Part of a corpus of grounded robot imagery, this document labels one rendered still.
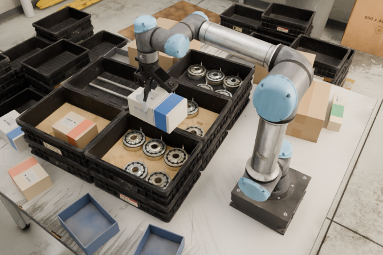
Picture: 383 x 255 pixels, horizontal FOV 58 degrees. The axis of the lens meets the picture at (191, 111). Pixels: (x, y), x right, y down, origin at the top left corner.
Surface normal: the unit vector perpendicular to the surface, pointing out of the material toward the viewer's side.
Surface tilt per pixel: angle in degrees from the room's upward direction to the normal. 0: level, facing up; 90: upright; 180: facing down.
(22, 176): 0
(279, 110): 83
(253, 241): 0
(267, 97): 83
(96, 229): 0
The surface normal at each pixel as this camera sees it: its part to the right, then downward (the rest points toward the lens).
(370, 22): -0.53, 0.37
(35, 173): 0.00, -0.74
